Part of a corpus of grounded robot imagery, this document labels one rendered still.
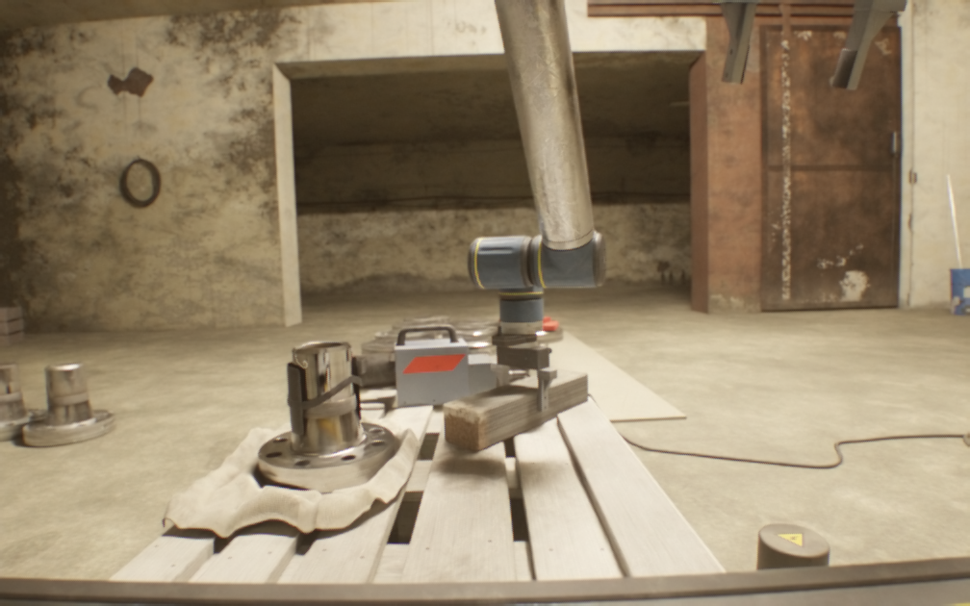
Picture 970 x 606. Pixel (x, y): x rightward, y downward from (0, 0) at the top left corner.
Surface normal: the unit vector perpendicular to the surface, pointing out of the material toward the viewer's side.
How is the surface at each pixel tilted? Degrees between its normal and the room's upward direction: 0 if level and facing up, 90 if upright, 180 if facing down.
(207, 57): 90
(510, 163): 90
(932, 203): 90
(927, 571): 0
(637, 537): 0
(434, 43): 90
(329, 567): 0
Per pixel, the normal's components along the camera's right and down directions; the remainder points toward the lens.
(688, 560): -0.03, -1.00
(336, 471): 0.41, 0.06
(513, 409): 0.74, 0.03
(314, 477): 0.10, 0.07
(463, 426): -0.67, 0.08
